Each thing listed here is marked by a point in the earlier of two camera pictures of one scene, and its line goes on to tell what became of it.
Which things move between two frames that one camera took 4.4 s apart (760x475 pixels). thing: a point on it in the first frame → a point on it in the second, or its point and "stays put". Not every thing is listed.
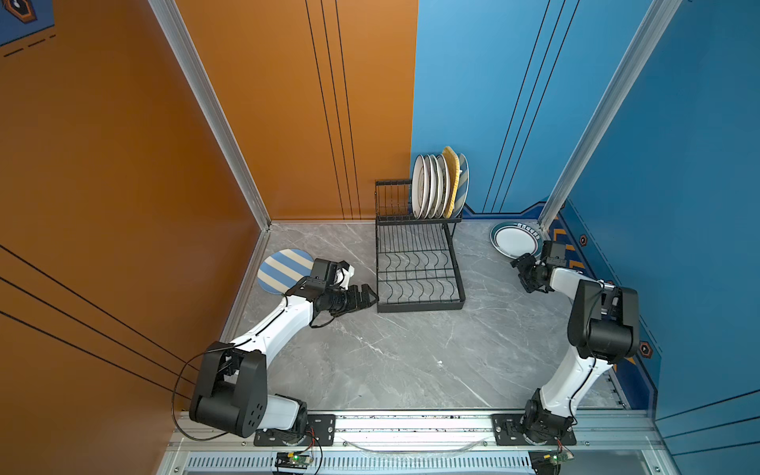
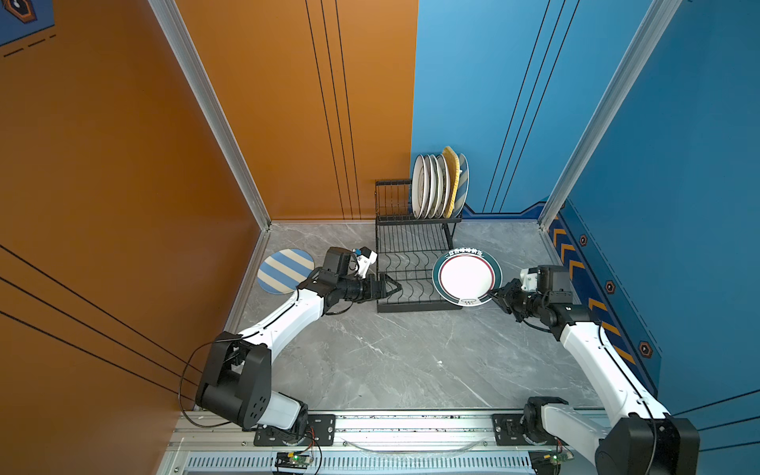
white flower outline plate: (420, 186) stays put
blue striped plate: (464, 184) stays put
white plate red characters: (444, 189) stays put
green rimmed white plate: (513, 239) → (466, 276)
